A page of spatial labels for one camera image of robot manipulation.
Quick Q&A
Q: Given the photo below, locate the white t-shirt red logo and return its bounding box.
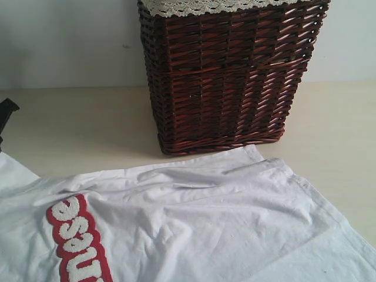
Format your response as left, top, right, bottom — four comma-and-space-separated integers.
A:
1, 145, 375, 281

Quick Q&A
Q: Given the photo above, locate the dark brown wicker basket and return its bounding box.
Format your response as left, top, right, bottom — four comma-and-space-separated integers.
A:
137, 1, 330, 155

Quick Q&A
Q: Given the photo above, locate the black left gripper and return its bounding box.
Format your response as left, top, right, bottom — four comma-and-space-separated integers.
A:
0, 98, 19, 134

